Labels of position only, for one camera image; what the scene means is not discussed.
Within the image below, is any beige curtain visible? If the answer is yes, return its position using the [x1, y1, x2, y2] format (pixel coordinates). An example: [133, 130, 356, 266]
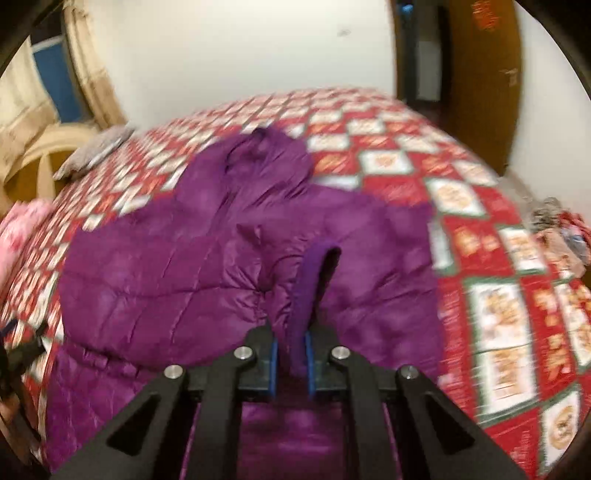
[62, 0, 127, 127]

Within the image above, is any pink cloth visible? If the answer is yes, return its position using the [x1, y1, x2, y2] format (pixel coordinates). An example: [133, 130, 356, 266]
[0, 199, 55, 278]

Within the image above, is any red printed blanket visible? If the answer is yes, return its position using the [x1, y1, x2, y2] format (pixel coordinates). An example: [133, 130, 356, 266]
[4, 88, 591, 480]

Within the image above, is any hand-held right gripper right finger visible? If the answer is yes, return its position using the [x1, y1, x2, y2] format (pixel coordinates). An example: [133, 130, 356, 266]
[305, 329, 528, 480]

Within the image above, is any purple puffer jacket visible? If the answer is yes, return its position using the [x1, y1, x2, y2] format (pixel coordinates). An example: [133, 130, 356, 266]
[44, 126, 446, 480]

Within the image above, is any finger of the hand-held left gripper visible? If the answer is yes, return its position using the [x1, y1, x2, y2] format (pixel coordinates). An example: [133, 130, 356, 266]
[0, 320, 49, 394]

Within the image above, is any blue window panel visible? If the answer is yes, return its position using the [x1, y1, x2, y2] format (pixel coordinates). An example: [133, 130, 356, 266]
[31, 37, 85, 124]

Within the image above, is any pile of clothes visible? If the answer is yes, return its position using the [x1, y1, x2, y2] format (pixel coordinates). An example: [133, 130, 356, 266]
[529, 198, 591, 278]

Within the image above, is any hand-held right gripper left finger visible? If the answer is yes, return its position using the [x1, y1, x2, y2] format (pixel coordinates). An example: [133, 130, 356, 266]
[53, 323, 279, 480]

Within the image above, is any grey white small cloth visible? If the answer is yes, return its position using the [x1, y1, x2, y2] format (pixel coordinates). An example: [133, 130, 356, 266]
[53, 124, 136, 182]

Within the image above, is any brown wooden door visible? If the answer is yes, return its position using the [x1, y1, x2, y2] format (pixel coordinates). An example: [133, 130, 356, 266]
[445, 0, 523, 176]

